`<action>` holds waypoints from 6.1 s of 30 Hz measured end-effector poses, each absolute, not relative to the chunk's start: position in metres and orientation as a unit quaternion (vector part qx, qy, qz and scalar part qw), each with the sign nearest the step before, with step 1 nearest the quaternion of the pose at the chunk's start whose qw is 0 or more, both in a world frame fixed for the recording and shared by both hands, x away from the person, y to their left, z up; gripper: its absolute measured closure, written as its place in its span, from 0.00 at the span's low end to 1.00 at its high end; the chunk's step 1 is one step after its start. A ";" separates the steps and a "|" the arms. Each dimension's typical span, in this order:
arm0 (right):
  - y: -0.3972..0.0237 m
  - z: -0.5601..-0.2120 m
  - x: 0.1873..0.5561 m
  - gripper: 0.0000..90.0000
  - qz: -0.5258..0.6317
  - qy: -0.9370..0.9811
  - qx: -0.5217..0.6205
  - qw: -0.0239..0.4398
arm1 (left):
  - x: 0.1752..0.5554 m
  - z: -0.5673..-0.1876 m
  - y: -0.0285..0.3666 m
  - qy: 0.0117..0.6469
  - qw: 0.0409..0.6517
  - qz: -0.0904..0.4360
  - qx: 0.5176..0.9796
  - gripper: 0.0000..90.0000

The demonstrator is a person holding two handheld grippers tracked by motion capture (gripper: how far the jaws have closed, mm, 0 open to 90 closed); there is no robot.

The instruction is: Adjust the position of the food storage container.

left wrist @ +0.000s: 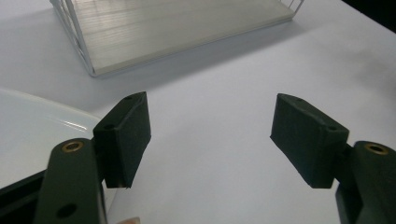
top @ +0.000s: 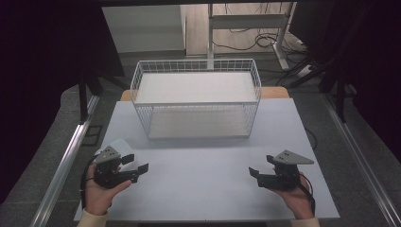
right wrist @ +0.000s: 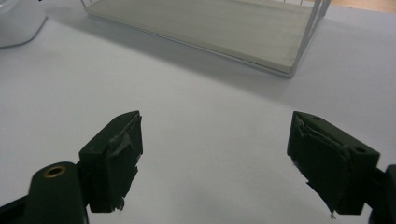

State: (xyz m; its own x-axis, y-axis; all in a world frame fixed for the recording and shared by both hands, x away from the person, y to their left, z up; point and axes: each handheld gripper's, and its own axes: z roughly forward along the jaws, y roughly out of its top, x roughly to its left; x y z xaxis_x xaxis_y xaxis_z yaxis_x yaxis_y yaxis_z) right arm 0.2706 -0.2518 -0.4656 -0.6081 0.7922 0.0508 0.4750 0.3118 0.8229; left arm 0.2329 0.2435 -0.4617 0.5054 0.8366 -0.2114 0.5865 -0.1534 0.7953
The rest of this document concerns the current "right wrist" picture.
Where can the clear plastic storage bin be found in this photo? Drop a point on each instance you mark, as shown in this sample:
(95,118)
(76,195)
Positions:
(218,31)

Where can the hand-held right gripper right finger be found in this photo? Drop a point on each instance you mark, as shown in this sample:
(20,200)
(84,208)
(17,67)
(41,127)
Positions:
(333,165)

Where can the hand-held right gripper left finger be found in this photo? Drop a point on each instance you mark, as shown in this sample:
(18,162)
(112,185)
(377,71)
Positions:
(109,165)

